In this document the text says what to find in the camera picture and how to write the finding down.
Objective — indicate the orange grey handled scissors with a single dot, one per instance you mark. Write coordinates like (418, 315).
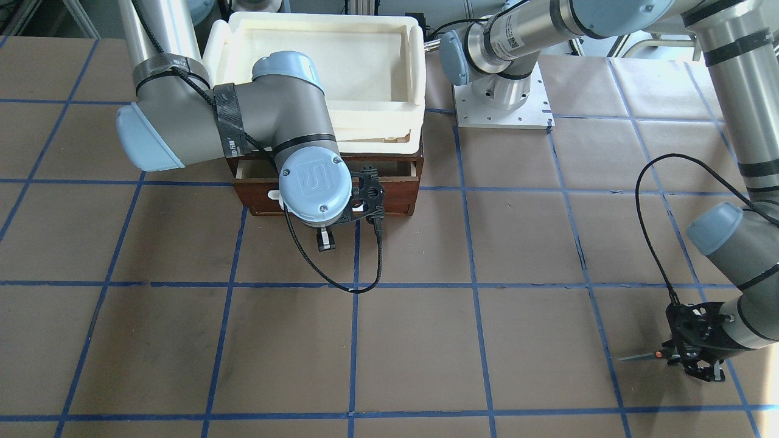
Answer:
(663, 354)

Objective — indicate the white foam tray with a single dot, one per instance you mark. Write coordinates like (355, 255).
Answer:
(372, 69)

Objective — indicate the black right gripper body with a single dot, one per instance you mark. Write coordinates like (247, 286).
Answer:
(326, 239)

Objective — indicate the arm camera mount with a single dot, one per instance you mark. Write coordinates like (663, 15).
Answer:
(696, 325)
(367, 198)

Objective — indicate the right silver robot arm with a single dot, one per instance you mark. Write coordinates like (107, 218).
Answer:
(180, 118)

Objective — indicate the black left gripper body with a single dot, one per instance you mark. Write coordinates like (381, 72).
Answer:
(700, 363)

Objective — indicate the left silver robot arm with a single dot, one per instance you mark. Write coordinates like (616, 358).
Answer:
(723, 118)

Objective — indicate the brown wooden drawer cabinet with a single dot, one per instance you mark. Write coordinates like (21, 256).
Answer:
(400, 176)

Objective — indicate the white drawer handle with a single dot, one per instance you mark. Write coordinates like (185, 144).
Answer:
(275, 195)

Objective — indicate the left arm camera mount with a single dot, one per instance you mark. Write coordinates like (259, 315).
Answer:
(696, 325)

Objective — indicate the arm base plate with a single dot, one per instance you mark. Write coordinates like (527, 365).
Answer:
(497, 102)

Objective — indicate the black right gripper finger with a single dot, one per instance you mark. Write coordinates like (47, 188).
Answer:
(325, 239)

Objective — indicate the right arm camera mount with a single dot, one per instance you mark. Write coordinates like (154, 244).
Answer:
(367, 198)

